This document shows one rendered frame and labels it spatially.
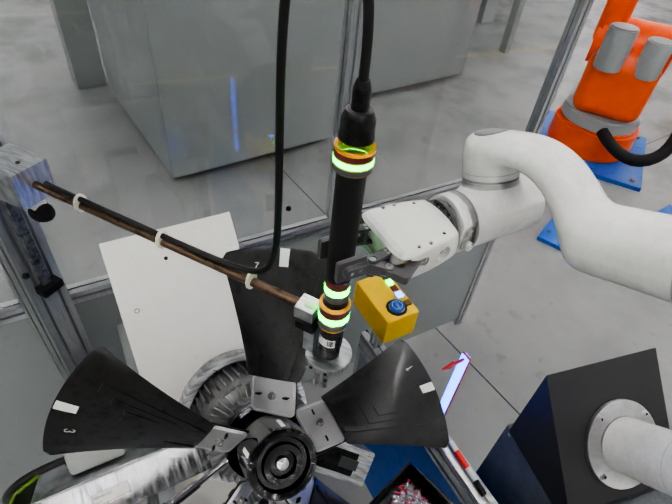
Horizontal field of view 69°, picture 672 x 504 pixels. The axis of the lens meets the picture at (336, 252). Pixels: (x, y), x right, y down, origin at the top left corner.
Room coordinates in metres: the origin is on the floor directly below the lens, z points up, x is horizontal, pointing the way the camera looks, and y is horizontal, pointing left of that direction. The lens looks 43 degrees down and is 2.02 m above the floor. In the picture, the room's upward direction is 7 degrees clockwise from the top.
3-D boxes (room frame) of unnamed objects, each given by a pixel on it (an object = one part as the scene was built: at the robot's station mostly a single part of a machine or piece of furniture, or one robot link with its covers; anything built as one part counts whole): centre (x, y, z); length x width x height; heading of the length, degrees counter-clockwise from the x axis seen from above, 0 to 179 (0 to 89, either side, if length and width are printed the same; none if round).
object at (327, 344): (0.43, -0.01, 1.61); 0.04 x 0.04 x 0.46
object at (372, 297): (0.88, -0.15, 1.02); 0.16 x 0.10 x 0.11; 33
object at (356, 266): (0.42, -0.04, 1.61); 0.07 x 0.03 x 0.03; 123
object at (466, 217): (0.53, -0.15, 1.61); 0.09 x 0.03 x 0.08; 33
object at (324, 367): (0.44, 0.00, 1.45); 0.09 x 0.07 x 0.10; 68
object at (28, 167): (0.67, 0.57, 1.49); 0.10 x 0.07 x 0.08; 68
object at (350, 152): (0.43, -0.01, 1.75); 0.04 x 0.04 x 0.03
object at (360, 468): (0.49, -0.03, 0.98); 0.20 x 0.16 x 0.20; 33
